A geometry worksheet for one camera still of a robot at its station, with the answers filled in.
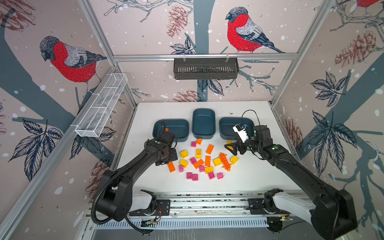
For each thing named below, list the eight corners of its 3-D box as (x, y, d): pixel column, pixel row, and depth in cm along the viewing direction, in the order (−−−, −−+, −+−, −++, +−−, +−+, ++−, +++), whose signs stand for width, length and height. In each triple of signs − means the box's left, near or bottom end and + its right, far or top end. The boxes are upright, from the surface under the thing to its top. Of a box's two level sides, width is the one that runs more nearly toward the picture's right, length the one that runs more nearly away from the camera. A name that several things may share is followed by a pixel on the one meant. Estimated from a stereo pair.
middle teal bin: (191, 139, 102) (191, 134, 97) (192, 113, 118) (192, 108, 113) (216, 139, 102) (217, 134, 97) (213, 113, 117) (214, 108, 113)
